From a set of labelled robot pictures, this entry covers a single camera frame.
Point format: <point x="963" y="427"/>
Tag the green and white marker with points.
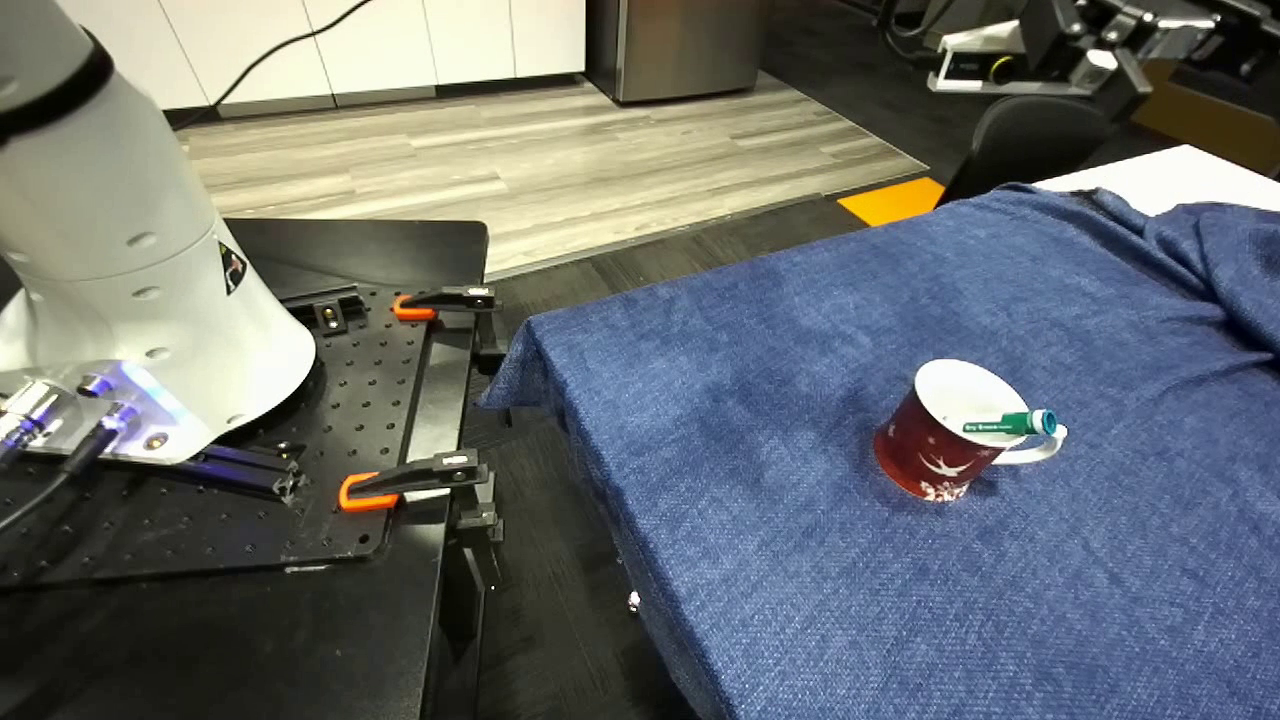
<point x="1012" y="427"/>

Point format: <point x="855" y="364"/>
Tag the blue black connector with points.
<point x="246" y="466"/>

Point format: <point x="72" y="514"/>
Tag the white cabinets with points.
<point x="403" y="42"/>

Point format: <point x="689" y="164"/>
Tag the red and white mug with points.
<point x="934" y="452"/>

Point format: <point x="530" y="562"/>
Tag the blue denim cloth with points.
<point x="800" y="403"/>

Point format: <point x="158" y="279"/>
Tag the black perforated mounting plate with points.
<point x="346" y="427"/>

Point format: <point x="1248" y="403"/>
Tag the small black bracket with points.
<point x="324" y="315"/>

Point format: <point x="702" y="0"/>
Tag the stainless steel appliance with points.
<point x="675" y="45"/>

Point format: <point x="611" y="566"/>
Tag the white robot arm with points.
<point x="121" y="241"/>

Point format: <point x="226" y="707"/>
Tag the black cart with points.
<point x="267" y="643"/>

